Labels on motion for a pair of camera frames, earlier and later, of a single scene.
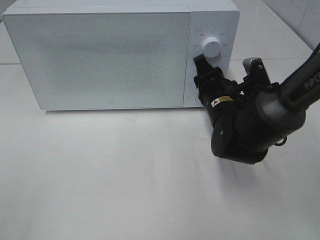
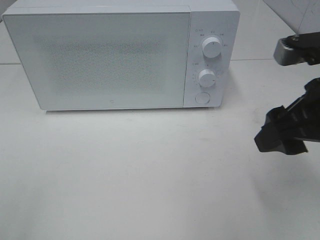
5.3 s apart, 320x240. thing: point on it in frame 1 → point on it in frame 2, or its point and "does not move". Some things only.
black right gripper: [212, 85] → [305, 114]
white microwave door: [82, 61] does not move
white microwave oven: [105, 54] does not move
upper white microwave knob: [211, 47] does not move
